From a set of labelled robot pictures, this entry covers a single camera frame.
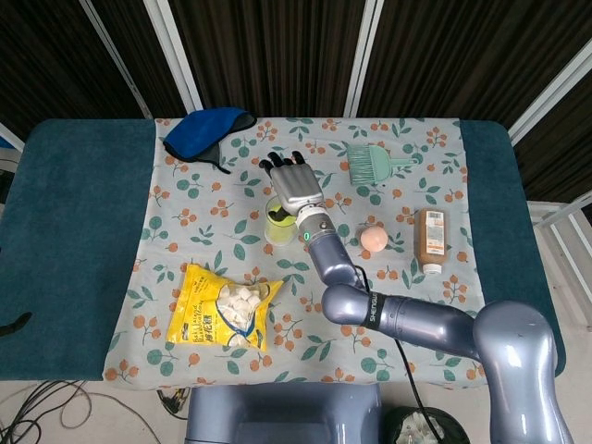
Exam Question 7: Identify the black trash bin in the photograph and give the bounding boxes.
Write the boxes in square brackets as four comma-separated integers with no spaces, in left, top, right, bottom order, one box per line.
[383,405,471,444]

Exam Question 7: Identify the floral tablecloth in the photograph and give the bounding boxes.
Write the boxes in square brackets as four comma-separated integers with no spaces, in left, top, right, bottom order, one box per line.
[101,115,503,386]

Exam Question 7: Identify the thin floor cables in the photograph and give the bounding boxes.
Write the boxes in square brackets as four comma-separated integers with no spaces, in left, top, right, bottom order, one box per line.
[0,378,186,444]

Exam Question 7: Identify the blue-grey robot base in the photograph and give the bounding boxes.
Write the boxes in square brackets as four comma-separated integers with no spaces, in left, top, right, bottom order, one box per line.
[184,383,386,444]

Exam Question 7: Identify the blue and grey cloth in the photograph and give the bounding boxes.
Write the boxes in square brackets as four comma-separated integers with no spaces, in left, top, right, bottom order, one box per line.
[162,106,257,175]

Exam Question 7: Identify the white metal rack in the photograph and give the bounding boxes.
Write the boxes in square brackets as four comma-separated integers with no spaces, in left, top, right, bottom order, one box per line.
[528,193,592,335]

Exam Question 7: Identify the white crumpled paper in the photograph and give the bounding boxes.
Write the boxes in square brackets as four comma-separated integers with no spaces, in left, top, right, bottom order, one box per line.
[399,411,446,444]

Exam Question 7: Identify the peach fruit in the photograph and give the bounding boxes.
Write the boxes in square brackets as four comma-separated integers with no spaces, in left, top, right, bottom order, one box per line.
[360,226,389,253]

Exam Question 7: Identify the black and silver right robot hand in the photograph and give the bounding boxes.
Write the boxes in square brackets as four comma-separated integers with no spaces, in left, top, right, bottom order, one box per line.
[258,149,326,224]

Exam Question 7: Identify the white partition frame post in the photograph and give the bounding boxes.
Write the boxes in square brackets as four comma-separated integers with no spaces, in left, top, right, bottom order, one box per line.
[79,0,153,120]
[506,44,592,142]
[341,0,386,117]
[142,0,205,117]

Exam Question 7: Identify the coloured wire connectors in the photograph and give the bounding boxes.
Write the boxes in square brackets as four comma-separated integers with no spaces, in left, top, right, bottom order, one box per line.
[155,387,191,415]

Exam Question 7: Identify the teal table cover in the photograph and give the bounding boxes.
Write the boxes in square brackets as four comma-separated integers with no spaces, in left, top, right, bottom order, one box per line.
[0,117,568,386]

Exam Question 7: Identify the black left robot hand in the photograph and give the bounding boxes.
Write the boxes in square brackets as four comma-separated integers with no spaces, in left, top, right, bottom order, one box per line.
[0,311,34,339]

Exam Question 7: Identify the brown bottle with white label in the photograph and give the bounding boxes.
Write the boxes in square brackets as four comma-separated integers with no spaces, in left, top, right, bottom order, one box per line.
[417,207,448,276]

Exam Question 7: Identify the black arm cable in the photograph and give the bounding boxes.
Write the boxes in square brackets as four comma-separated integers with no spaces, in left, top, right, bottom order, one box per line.
[353,265,439,444]

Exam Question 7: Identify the mint green brush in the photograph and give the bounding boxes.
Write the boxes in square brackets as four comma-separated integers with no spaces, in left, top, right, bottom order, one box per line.
[345,144,424,186]

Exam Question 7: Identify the clear plastic cup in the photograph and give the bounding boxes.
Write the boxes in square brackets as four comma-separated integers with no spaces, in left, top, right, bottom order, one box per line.
[263,194,298,246]

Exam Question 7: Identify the yellow snack bag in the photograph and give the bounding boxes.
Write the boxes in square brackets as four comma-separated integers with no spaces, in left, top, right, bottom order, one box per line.
[166,263,284,352]

